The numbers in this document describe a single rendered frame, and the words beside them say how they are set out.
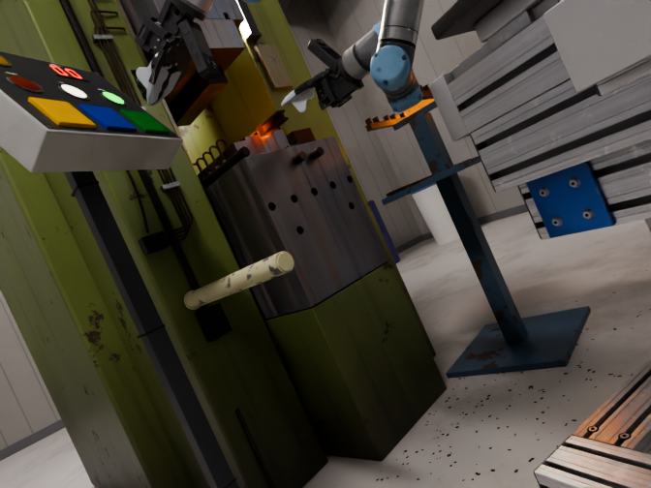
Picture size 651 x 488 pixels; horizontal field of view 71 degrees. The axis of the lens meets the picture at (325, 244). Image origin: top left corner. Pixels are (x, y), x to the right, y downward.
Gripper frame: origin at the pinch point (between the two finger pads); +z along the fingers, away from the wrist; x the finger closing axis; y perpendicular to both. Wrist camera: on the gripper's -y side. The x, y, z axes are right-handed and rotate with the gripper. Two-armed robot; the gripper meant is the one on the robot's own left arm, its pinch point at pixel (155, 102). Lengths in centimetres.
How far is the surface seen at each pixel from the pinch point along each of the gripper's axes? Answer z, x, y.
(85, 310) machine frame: 79, -26, 11
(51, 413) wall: 358, -190, 106
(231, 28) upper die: -17, -51, 25
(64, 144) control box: 7.7, 23.0, -5.5
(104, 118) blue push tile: 4.5, 12.4, -1.2
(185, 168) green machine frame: 21.8, -32.8, 6.3
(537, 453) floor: 18, -20, -109
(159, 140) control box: 5.9, 0.9, -5.5
